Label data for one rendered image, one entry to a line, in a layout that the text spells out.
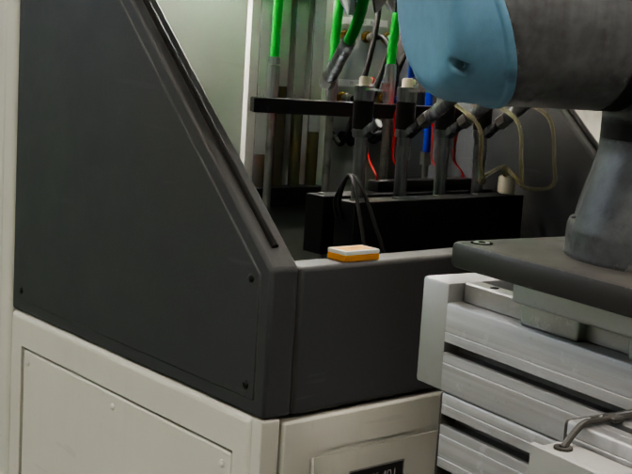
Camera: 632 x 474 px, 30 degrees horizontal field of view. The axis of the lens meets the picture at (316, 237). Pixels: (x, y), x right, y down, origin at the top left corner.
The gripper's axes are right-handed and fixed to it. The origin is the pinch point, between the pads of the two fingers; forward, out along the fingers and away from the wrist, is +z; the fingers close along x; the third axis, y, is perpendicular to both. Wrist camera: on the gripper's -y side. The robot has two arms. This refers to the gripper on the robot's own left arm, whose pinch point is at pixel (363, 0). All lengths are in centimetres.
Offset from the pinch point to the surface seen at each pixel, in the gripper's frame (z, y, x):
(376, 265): 10.3, 30.6, -4.8
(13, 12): 12, -22, -44
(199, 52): 27.1, -24.1, -20.7
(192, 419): 22, 39, -28
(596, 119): 49, -17, 40
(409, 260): 12.9, 28.9, -0.8
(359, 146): 25.3, 0.6, -1.4
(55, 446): 45, 26, -48
